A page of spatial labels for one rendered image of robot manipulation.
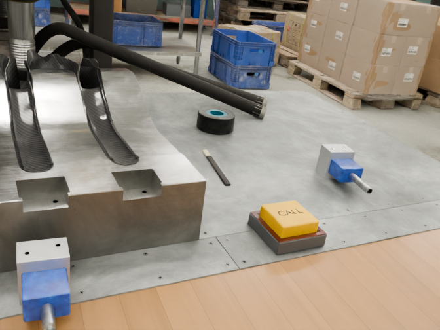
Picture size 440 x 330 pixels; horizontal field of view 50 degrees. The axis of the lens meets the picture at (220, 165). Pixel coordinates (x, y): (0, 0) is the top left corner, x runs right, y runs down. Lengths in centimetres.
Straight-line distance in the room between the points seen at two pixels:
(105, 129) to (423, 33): 401
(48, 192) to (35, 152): 9
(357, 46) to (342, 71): 29
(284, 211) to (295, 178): 20
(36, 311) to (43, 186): 16
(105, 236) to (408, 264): 41
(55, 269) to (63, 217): 7
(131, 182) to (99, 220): 7
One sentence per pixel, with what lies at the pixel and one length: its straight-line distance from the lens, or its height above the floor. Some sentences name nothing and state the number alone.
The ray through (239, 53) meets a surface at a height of 33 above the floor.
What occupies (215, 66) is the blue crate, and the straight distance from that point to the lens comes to 462.
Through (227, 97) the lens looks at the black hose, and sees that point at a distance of 111.
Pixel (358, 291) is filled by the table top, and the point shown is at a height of 80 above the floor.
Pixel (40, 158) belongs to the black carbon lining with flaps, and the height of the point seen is 88.
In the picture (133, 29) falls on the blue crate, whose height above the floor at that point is 40.
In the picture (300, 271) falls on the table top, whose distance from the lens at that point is 62.
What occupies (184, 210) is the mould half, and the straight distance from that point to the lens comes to 60.
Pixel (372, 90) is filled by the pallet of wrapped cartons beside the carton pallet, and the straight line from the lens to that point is 439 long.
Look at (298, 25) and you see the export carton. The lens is 578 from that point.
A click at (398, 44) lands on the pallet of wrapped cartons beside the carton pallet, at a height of 60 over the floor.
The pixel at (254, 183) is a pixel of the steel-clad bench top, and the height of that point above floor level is 80.
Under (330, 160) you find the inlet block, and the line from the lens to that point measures 86.
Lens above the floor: 116
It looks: 25 degrees down
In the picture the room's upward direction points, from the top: 8 degrees clockwise
